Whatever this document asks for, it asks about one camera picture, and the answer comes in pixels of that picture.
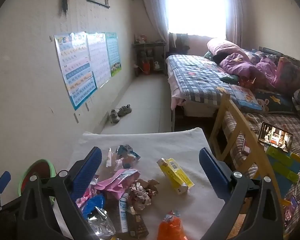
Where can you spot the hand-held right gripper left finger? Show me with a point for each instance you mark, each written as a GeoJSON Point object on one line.
{"type": "Point", "coordinates": [90, 170]}

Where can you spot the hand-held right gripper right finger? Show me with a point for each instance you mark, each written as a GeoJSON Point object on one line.
{"type": "Point", "coordinates": [211, 167]}

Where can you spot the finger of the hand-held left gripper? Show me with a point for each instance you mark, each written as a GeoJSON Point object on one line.
{"type": "Point", "coordinates": [3, 180]}

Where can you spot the yellow medicine box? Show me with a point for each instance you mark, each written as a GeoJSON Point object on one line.
{"type": "Point", "coordinates": [175, 177]}

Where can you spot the green bin with red inside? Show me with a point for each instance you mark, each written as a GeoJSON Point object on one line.
{"type": "Point", "coordinates": [41, 168]}

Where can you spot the orange snack packet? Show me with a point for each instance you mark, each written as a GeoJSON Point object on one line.
{"type": "Point", "coordinates": [170, 227]}

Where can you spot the pink striped wrapper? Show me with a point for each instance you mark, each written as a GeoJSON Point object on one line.
{"type": "Point", "coordinates": [86, 195]}

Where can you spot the pink plastic wrapper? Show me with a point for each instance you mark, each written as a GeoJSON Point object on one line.
{"type": "Point", "coordinates": [115, 182]}

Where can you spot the blue plastic wrapper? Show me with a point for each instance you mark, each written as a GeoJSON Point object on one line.
{"type": "Point", "coordinates": [95, 202]}

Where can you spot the white towel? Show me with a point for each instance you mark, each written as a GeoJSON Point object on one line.
{"type": "Point", "coordinates": [170, 145]}

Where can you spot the silver foil wrapper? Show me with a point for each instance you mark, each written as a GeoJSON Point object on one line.
{"type": "Point", "coordinates": [100, 222]}

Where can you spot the white stick packet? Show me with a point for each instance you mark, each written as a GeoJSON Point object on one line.
{"type": "Point", "coordinates": [123, 212]}

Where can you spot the crumpled brown paper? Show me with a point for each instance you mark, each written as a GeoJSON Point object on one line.
{"type": "Point", "coordinates": [140, 195]}

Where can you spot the smartphone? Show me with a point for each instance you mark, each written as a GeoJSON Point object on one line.
{"type": "Point", "coordinates": [275, 136]}

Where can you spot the dark brown small box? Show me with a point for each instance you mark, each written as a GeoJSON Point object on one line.
{"type": "Point", "coordinates": [137, 226]}

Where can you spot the children's picture book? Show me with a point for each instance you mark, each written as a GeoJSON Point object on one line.
{"type": "Point", "coordinates": [247, 97]}

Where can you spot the dark blue star cushion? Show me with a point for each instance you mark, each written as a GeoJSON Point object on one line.
{"type": "Point", "coordinates": [275, 102]}

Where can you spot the purple quilt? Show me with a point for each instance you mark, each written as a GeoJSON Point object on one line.
{"type": "Point", "coordinates": [240, 65]}

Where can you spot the orange bottle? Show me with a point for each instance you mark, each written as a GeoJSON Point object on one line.
{"type": "Point", "coordinates": [147, 67]}

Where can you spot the pink pillow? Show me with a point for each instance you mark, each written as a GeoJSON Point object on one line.
{"type": "Point", "coordinates": [223, 47]}

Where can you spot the dark clothes pile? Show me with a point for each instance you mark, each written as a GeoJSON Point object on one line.
{"type": "Point", "coordinates": [180, 43]}

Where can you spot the metal shelf rack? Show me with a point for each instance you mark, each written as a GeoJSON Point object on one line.
{"type": "Point", "coordinates": [150, 52]}

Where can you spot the dark headboard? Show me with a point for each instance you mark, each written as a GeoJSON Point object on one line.
{"type": "Point", "coordinates": [290, 58]}

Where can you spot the sheer curtain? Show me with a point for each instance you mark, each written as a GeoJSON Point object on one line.
{"type": "Point", "coordinates": [155, 17]}

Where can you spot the bright window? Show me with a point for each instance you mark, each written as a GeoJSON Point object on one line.
{"type": "Point", "coordinates": [196, 7]}

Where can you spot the wooden bed rail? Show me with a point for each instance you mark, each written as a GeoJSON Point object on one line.
{"type": "Point", "coordinates": [237, 120]}

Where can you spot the white wall poster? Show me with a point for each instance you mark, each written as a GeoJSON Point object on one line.
{"type": "Point", "coordinates": [100, 60]}

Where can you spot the teal wall poster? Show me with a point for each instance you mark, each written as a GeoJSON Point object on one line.
{"type": "Point", "coordinates": [113, 55]}

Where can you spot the black wall rail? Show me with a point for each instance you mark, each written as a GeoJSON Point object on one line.
{"type": "Point", "coordinates": [97, 2]}

